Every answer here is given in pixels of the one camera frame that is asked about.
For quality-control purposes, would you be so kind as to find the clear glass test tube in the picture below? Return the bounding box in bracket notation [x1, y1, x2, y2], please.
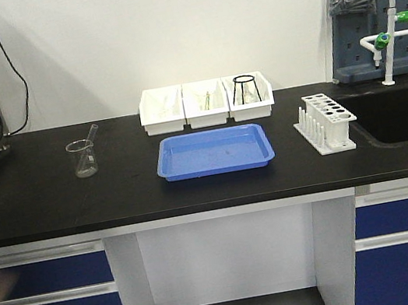
[76, 124, 98, 178]

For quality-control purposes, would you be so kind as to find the white gooseneck lab faucet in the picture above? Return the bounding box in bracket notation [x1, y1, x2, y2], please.
[360, 0, 408, 86]

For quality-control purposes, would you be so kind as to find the white storage bin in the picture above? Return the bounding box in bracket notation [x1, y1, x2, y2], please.
[139, 84, 186, 136]
[181, 78, 230, 129]
[221, 71, 274, 122]

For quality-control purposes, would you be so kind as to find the white test tube rack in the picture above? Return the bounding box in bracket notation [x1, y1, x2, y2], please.
[294, 93, 357, 156]

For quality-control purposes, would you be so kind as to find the black cable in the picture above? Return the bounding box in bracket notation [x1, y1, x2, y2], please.
[0, 0, 37, 138]

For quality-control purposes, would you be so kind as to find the right white storage bin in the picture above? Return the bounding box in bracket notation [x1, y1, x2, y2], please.
[221, 71, 274, 122]

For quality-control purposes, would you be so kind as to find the left white storage bin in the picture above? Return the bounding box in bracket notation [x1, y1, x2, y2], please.
[139, 84, 186, 136]

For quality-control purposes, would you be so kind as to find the middle white storage bin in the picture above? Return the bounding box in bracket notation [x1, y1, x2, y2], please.
[181, 78, 230, 129]

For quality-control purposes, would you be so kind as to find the black wire tripod stand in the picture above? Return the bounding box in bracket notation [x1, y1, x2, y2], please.
[232, 74, 262, 105]

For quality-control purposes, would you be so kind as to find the blue plastic tray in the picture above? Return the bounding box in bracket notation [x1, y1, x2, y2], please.
[157, 124, 275, 182]

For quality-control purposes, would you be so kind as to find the clear glass beaker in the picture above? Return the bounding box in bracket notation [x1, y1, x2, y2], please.
[65, 139, 98, 179]

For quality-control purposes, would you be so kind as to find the black lab sink basin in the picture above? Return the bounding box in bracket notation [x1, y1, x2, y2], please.
[339, 86, 408, 144]

